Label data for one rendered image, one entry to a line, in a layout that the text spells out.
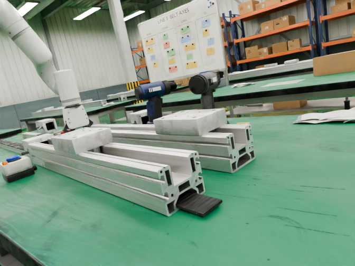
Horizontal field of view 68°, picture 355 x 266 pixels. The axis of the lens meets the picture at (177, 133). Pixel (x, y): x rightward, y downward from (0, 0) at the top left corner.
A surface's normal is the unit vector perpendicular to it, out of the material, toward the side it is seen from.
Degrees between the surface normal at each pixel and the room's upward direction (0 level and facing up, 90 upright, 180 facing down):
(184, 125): 90
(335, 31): 90
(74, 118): 92
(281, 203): 0
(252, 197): 0
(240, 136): 90
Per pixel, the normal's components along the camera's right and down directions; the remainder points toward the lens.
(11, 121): 0.76, 0.00
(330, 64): -0.69, 0.26
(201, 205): -0.19, -0.96
